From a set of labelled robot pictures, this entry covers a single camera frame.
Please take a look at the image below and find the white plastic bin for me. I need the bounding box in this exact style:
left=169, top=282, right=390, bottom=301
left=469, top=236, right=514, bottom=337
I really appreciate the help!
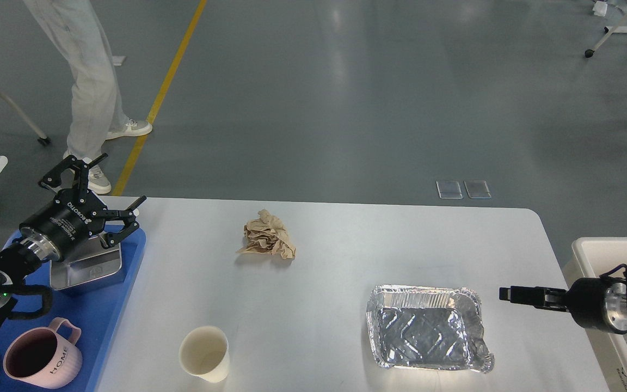
left=562, top=237, right=627, bottom=391

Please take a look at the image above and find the person in grey trousers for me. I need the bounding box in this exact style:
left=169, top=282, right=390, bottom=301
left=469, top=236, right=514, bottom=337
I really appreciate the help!
left=24, top=1, right=153, bottom=163

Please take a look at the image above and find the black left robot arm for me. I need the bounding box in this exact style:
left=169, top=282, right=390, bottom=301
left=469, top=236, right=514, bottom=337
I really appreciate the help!
left=0, top=154, right=147, bottom=328

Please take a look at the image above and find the pink mug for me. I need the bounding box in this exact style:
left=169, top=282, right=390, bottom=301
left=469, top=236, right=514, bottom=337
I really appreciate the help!
left=2, top=317, right=83, bottom=389

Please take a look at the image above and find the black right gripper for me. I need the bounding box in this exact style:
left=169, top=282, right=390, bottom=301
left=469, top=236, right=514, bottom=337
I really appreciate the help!
left=499, top=278, right=627, bottom=335

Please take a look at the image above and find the blue plastic tray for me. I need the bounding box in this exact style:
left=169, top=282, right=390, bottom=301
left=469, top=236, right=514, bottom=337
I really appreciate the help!
left=0, top=229, right=146, bottom=391

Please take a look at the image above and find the aluminium foil tray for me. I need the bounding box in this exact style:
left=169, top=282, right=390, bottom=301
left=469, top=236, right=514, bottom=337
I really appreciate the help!
left=365, top=284, right=495, bottom=373

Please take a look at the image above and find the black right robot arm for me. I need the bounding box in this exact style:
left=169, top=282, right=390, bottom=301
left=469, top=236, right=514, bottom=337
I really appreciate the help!
left=499, top=264, right=627, bottom=335

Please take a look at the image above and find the stainless steel square tray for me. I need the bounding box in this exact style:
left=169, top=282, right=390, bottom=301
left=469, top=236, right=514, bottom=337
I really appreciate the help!
left=49, top=236, right=125, bottom=296

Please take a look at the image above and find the cream paper cup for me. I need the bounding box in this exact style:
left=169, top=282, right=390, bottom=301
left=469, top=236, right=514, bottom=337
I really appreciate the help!
left=179, top=326, right=230, bottom=384

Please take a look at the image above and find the brown paper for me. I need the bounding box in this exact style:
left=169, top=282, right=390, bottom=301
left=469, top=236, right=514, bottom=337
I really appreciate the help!
left=237, top=209, right=297, bottom=260

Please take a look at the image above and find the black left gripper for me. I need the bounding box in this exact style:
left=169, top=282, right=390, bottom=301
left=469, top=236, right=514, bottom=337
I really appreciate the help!
left=20, top=153, right=147, bottom=261

